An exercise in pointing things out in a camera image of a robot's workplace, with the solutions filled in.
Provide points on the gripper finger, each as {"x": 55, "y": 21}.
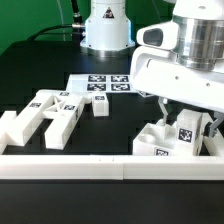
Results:
{"x": 219, "y": 118}

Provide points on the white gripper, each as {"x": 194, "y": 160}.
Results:
{"x": 182, "y": 62}

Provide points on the white chair seat piece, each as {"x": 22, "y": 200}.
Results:
{"x": 155, "y": 140}

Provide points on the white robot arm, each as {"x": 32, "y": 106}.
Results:
{"x": 200, "y": 10}

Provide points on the robot base column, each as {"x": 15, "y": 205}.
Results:
{"x": 107, "y": 29}

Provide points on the white marker cube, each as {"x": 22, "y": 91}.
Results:
{"x": 145, "y": 95}

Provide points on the white marker sheet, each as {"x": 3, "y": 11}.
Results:
{"x": 115, "y": 83}

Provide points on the white right side wall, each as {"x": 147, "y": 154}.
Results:
{"x": 214, "y": 145}

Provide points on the white wall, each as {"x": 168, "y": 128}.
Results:
{"x": 214, "y": 145}
{"x": 6, "y": 121}

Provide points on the white chair back frame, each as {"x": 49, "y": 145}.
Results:
{"x": 62, "y": 108}

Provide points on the white obstacle wall bar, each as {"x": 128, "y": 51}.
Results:
{"x": 96, "y": 167}

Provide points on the white left side wall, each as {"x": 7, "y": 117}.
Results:
{"x": 6, "y": 121}

